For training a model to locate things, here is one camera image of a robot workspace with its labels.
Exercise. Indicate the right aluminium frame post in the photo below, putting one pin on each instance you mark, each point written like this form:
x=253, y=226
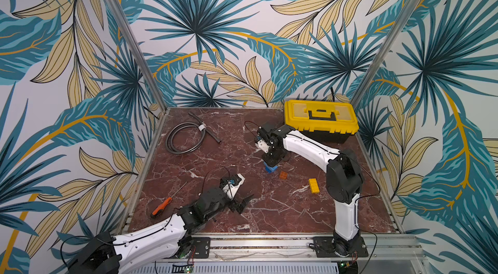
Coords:
x=399, y=24

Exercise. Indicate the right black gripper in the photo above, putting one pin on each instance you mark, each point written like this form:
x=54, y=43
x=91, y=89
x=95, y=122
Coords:
x=272, y=155

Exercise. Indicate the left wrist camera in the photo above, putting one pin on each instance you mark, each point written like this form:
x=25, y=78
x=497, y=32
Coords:
x=233, y=182

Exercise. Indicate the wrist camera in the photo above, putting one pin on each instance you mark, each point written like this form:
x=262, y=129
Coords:
x=263, y=140
x=233, y=182

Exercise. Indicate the yellow black toolbox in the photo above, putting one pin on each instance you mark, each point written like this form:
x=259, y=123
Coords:
x=325, y=122

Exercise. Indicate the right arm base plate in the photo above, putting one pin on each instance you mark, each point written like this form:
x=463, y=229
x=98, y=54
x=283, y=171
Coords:
x=329, y=247

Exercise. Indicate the yellow lego brick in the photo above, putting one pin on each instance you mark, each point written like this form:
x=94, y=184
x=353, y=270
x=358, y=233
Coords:
x=313, y=185

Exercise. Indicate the left aluminium frame post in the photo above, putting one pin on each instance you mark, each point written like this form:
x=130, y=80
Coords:
x=122, y=22

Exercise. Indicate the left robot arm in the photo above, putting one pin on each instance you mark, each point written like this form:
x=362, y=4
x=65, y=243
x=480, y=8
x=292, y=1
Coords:
x=106, y=253

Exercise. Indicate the aluminium frame post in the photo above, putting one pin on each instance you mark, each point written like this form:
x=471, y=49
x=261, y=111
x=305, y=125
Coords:
x=122, y=22
x=399, y=24

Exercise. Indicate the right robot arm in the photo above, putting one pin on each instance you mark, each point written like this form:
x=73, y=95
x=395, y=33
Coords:
x=344, y=178

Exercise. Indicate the orange handled screwdriver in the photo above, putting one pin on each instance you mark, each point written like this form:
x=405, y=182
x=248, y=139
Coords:
x=161, y=207

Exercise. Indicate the long light blue lego brick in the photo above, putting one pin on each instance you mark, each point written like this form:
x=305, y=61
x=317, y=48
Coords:
x=270, y=169

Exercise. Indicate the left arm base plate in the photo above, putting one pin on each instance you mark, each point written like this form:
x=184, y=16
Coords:
x=193, y=247

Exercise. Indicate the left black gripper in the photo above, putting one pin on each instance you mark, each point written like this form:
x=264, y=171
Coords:
x=235, y=207

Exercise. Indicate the aluminium front rail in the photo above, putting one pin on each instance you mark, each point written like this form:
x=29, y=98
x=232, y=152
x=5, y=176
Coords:
x=228, y=247

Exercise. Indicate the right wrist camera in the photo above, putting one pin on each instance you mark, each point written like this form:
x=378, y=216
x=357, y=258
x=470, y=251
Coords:
x=263, y=140

